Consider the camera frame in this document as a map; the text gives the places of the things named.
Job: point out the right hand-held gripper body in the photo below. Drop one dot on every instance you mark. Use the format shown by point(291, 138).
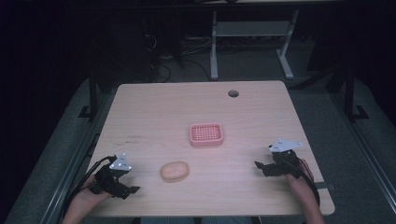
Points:
point(285, 160)

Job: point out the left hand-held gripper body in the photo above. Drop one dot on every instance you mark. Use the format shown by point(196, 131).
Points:
point(107, 179)

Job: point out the pink soap dish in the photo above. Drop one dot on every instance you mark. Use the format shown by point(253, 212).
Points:
point(206, 134)

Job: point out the person's right hand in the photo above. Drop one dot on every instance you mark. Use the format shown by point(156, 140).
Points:
point(299, 177)

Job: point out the person's left hand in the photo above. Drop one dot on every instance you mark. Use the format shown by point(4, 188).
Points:
point(90, 193)

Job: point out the black metal stand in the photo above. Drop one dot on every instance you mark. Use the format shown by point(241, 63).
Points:
point(92, 93)
point(350, 93)

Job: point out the white metal desk frame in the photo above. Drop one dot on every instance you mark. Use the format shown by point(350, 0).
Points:
point(252, 29)

